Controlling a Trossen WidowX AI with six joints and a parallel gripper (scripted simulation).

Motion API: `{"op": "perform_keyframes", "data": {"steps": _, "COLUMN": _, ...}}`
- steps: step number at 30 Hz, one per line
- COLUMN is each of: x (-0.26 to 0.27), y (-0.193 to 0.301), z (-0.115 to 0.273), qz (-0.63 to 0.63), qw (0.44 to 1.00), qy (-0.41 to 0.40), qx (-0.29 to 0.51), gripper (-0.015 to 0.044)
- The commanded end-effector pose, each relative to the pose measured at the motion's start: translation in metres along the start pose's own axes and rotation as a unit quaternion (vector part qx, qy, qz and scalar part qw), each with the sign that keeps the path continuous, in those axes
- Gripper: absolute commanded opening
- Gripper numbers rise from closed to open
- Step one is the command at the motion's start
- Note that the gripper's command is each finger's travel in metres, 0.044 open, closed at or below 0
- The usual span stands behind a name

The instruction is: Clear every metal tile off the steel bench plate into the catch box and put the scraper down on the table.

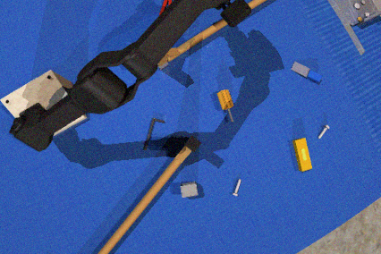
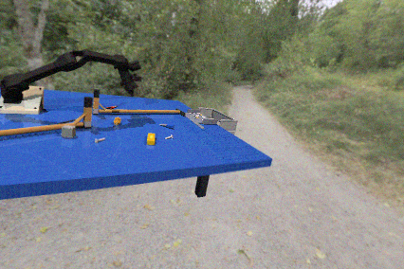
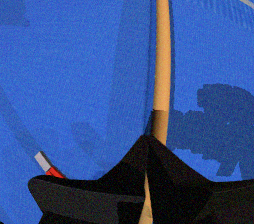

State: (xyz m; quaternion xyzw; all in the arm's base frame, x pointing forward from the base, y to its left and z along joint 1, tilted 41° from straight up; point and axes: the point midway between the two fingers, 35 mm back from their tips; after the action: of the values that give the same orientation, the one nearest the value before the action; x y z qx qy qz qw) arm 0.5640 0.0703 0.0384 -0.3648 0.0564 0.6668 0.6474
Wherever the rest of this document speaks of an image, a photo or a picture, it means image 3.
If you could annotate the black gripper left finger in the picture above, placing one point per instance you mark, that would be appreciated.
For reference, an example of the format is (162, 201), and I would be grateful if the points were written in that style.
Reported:
(115, 198)

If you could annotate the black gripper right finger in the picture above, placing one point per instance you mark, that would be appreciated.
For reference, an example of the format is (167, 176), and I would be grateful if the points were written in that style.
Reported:
(180, 195)

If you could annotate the orange long-handled scraper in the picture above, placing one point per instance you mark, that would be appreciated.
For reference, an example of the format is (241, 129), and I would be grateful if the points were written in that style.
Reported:
(162, 77)

